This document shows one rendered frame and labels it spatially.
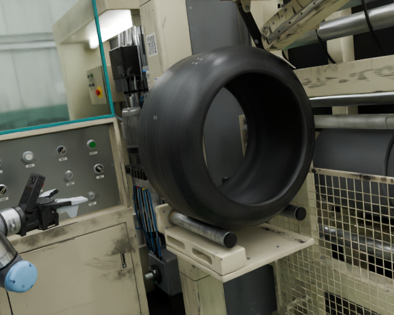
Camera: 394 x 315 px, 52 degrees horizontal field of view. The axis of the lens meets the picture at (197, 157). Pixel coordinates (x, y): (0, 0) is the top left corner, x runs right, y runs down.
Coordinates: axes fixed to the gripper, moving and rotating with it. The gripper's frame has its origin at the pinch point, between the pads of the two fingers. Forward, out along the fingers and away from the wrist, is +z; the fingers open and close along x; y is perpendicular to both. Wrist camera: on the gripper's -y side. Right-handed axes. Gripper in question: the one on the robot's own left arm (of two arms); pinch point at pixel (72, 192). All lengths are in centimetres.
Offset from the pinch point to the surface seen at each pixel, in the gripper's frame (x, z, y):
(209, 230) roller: 41.3, 17.0, 9.4
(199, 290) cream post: 23, 36, 46
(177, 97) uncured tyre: 37.0, 9.1, -30.9
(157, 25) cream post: 9, 35, -52
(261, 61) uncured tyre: 50, 33, -40
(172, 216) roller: 19.8, 25.6, 12.7
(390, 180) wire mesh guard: 83, 51, -4
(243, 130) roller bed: 19, 76, -10
